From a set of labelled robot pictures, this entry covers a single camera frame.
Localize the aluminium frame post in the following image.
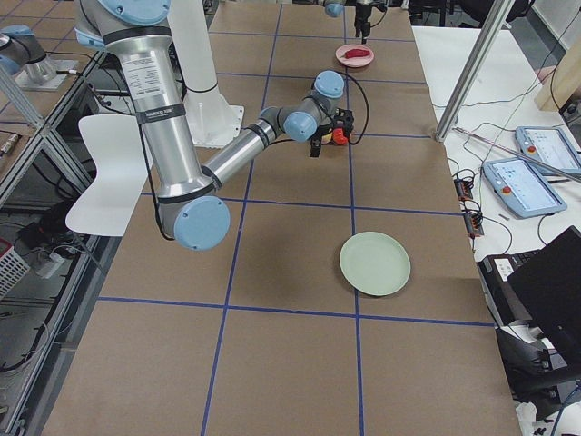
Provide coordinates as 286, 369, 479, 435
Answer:
435, 0, 515, 143

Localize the teach pendant tablet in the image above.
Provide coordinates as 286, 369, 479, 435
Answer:
515, 126, 580, 175
483, 158, 567, 219

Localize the red chili pepper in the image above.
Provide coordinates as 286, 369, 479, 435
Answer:
340, 48, 372, 60

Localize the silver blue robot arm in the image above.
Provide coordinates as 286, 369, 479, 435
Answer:
75, 1, 344, 251
317, 0, 388, 45

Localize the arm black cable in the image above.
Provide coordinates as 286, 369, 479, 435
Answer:
267, 74, 369, 146

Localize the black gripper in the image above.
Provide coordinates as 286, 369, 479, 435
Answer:
354, 0, 387, 45
310, 108, 354, 158

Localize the long metal rod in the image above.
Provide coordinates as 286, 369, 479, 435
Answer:
454, 127, 580, 182

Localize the white chair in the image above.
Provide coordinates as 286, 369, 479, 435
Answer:
65, 114, 147, 237

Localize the green plate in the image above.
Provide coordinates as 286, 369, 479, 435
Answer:
340, 232, 411, 297

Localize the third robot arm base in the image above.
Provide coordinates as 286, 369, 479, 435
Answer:
1, 25, 81, 92

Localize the black laptop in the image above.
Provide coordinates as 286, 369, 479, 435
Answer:
478, 225, 580, 362

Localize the far teach pendant tablet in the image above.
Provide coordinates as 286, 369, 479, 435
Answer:
515, 126, 580, 175

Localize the white plastic basket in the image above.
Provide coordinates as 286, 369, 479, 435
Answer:
0, 239, 30, 298

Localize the pink plate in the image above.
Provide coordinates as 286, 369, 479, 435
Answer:
335, 45, 375, 68

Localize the near teach pendant tablet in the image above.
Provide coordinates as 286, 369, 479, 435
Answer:
483, 158, 567, 219

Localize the white camera mast column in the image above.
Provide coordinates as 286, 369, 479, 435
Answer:
168, 0, 244, 148

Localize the red yellow pomegranate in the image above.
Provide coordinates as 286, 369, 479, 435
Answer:
331, 128, 350, 146

